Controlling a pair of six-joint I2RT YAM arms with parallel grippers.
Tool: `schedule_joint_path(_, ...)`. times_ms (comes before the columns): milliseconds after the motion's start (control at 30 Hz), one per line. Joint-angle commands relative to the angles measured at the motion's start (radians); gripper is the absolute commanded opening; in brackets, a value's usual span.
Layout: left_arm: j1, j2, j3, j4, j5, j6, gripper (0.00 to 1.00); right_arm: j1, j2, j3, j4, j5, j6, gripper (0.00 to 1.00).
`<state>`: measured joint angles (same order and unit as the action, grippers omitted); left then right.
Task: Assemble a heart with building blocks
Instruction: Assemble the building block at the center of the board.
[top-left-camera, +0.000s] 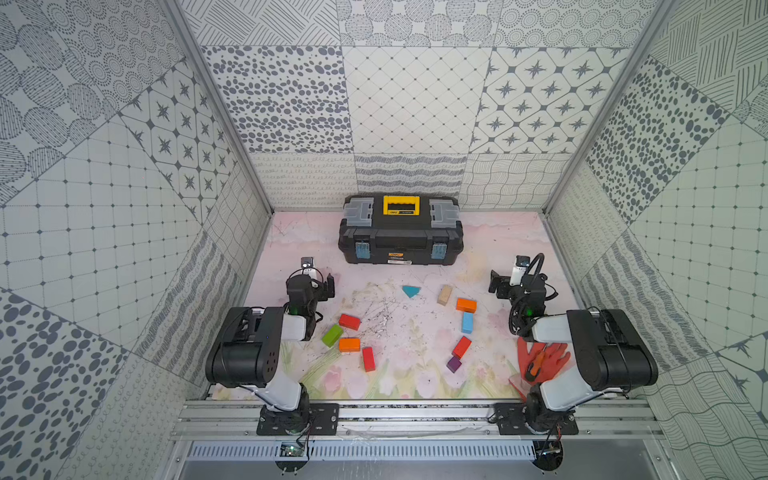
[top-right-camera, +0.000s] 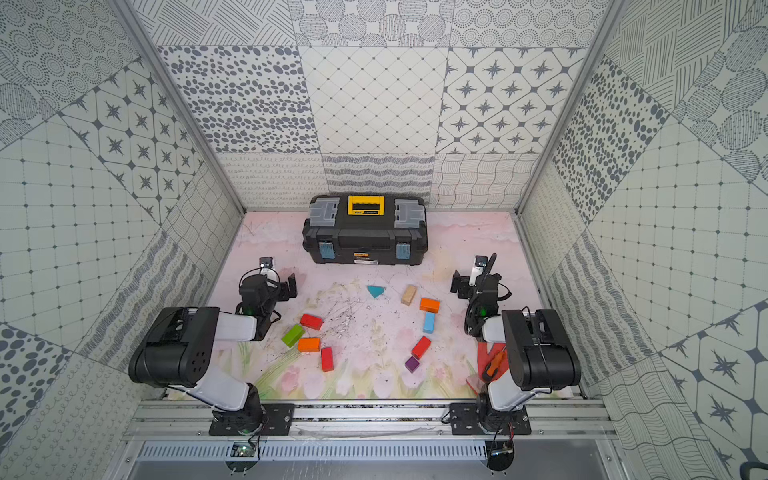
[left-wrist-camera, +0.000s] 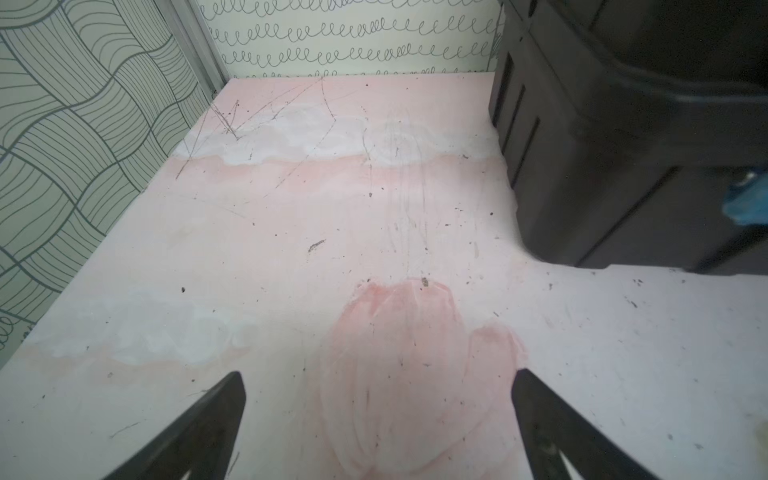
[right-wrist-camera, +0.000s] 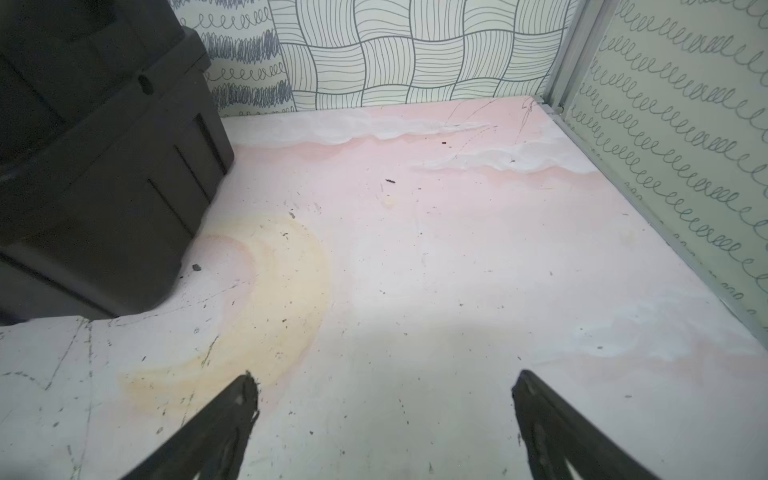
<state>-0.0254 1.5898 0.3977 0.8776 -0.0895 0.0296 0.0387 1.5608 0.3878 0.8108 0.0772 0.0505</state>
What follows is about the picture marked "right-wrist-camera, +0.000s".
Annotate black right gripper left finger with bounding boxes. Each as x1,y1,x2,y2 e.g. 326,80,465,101
125,372,260,479

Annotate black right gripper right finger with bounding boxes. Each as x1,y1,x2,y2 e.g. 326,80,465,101
511,370,657,479

